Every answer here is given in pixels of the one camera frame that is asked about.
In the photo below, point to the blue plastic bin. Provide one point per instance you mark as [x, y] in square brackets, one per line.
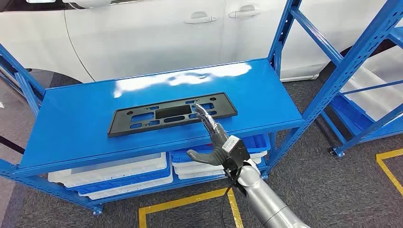
[258, 143]
[126, 184]

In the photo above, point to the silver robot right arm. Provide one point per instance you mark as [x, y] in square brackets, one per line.
[267, 201]

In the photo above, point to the white car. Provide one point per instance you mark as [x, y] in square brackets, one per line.
[141, 41]

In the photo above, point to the large white plastic bin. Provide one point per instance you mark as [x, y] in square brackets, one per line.
[377, 94]

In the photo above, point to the black plastic licence plate frame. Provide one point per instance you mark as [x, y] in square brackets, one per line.
[173, 112]

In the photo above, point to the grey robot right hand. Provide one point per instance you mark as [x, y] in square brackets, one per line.
[218, 141]

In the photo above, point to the blue metal shelf rack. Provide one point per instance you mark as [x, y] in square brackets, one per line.
[78, 126]
[349, 116]

